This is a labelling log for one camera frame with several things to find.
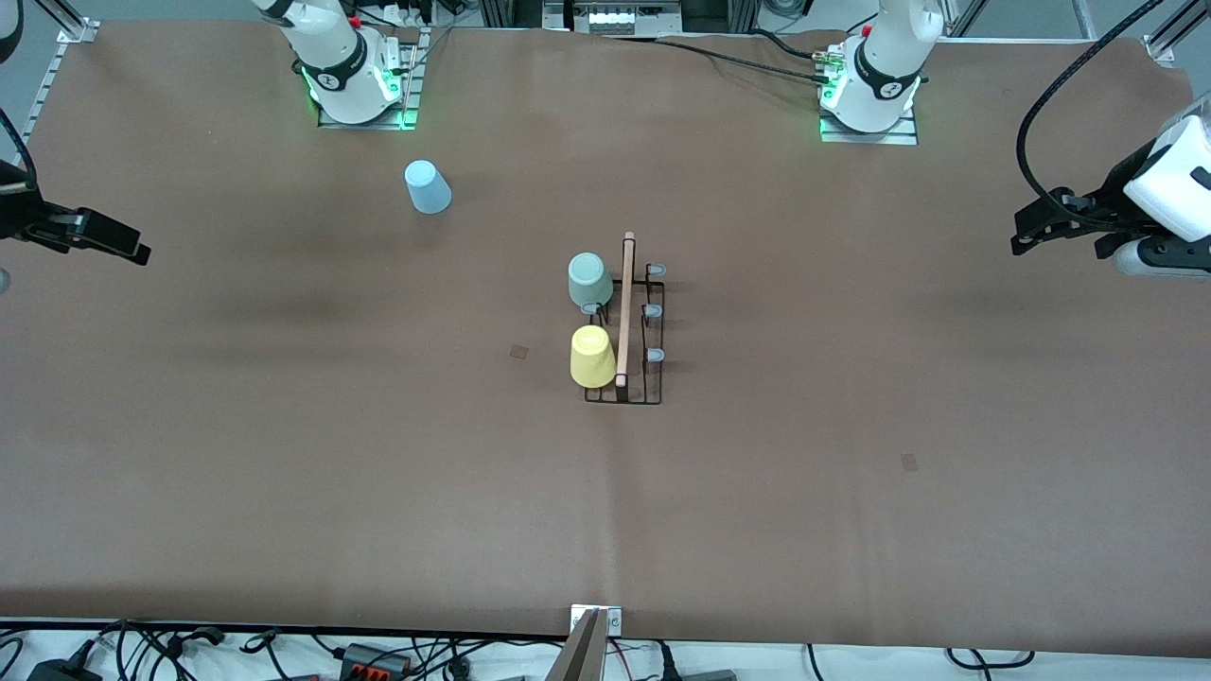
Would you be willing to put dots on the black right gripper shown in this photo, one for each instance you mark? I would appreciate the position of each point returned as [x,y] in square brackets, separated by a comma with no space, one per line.
[21,216]

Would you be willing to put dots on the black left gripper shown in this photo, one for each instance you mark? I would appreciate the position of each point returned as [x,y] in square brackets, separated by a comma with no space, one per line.
[1109,198]

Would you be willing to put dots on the pale green cup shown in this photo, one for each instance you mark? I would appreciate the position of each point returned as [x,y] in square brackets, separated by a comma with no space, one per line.
[590,279]

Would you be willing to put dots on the yellow cup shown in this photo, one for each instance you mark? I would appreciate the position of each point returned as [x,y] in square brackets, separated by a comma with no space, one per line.
[593,357]

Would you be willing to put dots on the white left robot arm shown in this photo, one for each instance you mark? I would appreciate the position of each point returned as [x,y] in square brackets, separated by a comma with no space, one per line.
[880,76]

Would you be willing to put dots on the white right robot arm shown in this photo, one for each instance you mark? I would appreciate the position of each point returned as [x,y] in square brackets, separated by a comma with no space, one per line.
[331,66]

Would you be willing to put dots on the light blue cup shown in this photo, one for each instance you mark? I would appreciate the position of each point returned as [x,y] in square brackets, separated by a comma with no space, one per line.
[428,187]

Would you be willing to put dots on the black power adapter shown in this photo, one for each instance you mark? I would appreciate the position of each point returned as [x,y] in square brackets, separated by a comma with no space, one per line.
[61,672]

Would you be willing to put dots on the white electronics box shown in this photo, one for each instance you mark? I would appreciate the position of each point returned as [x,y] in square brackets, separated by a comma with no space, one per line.
[624,14]

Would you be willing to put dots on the brown table mat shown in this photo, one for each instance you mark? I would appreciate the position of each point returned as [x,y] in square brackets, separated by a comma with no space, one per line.
[662,520]

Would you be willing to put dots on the black orange connector box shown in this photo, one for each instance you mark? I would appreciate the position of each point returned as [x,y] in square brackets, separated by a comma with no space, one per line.
[377,660]

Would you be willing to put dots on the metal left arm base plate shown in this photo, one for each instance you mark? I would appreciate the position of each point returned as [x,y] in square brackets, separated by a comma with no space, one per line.
[868,137]

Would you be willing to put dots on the small metal edge bracket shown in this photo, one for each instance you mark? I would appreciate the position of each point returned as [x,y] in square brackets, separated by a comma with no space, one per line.
[613,619]

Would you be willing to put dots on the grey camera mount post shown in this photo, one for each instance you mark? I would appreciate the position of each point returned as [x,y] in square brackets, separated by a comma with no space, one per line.
[579,657]

